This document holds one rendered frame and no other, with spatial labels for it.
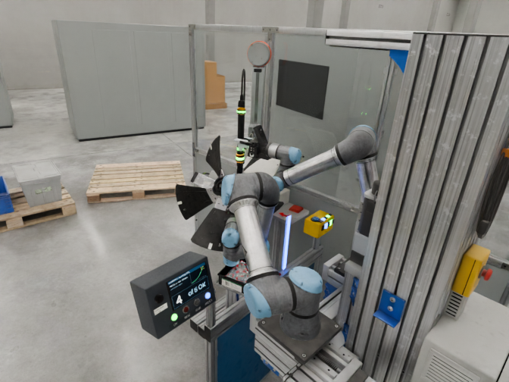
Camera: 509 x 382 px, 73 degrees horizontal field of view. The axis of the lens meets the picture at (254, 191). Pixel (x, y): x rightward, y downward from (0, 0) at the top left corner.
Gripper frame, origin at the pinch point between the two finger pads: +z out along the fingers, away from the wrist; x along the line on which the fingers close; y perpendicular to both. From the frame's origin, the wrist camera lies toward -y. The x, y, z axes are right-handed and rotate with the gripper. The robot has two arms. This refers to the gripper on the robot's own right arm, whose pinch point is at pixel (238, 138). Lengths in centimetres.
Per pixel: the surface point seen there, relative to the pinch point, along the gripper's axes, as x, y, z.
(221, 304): 21, 142, 25
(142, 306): -88, 34, -23
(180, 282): -76, 29, -30
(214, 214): -11.5, 42.3, 6.3
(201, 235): -21, 52, 8
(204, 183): 13, 40, 34
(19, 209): 6, 140, 291
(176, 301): -80, 34, -31
